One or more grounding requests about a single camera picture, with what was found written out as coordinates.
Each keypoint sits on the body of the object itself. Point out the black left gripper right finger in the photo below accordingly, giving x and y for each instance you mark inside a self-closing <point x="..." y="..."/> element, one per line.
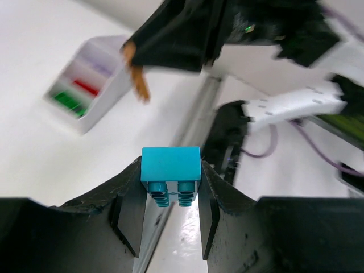
<point x="277" y="234"/>

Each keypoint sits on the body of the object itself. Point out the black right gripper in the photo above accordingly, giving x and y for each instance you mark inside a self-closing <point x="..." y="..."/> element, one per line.
<point x="187" y="35"/>

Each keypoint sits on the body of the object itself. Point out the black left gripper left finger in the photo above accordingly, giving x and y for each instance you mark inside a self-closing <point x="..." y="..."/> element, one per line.
<point x="99" y="231"/>

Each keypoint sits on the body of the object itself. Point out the purple flower lego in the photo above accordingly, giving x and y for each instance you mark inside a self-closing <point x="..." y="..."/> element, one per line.
<point x="128" y="51"/>

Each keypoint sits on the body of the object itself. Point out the lilac rectangular lego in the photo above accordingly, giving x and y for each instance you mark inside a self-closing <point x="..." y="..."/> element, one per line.
<point x="99" y="68"/>

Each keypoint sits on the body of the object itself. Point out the teal and brown lego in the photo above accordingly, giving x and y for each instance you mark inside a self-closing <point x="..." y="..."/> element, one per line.
<point x="171" y="174"/>

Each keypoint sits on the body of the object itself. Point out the red rectangular lego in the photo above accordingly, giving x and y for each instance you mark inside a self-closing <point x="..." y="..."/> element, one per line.
<point x="87" y="87"/>

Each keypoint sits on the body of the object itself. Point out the small green square lego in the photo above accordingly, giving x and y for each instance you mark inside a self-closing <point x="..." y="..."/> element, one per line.
<point x="68" y="101"/>

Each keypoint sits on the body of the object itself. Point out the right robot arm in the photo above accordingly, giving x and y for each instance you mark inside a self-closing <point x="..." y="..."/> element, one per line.
<point x="310" y="39"/>

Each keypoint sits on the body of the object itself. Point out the white compartment organizer tray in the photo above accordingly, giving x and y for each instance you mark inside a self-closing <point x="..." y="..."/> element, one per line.
<point x="105" y="51"/>

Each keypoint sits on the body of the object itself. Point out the aluminium table rail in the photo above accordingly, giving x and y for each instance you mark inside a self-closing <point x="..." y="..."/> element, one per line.
<point x="171" y="234"/>

